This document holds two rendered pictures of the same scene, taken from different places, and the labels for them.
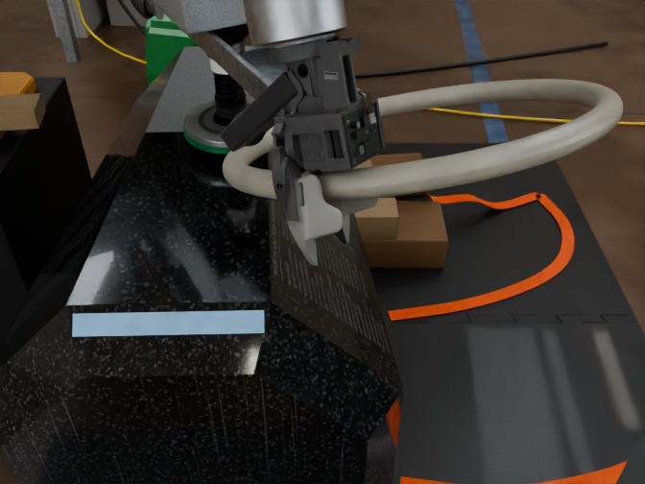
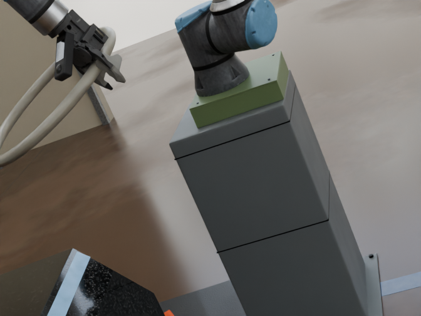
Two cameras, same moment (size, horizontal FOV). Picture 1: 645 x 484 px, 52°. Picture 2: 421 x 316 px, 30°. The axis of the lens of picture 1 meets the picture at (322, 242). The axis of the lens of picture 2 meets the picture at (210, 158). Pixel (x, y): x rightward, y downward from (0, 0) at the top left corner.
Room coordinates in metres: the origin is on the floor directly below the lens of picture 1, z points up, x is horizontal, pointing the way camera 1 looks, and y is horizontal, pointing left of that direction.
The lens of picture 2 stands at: (-0.05, 1.88, 1.55)
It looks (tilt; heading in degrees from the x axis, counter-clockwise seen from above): 18 degrees down; 283
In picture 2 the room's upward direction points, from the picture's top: 24 degrees counter-clockwise
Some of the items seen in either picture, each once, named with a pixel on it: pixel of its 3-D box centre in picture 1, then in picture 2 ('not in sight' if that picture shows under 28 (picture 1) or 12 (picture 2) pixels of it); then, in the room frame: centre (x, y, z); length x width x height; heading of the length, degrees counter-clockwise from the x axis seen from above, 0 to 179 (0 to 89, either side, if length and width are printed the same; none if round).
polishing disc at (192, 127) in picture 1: (232, 120); not in sight; (1.32, 0.20, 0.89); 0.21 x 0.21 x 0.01
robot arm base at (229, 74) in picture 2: not in sight; (217, 69); (0.39, -0.67, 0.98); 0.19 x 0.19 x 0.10
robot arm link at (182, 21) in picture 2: not in sight; (204, 32); (0.38, -0.66, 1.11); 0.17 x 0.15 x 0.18; 147
